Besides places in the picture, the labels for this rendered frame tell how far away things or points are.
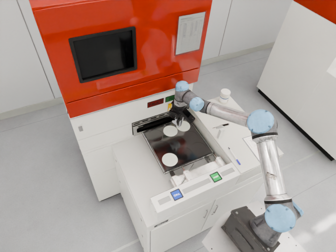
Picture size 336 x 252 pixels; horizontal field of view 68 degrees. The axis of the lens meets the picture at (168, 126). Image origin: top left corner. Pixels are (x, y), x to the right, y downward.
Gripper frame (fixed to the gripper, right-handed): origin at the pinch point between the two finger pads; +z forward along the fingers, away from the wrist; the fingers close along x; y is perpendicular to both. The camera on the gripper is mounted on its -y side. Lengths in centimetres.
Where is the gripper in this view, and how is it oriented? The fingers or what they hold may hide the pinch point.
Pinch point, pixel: (179, 126)
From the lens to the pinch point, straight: 167.3
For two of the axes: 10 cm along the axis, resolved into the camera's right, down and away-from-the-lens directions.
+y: -8.6, -4.2, 3.0
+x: -5.1, 6.3, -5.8
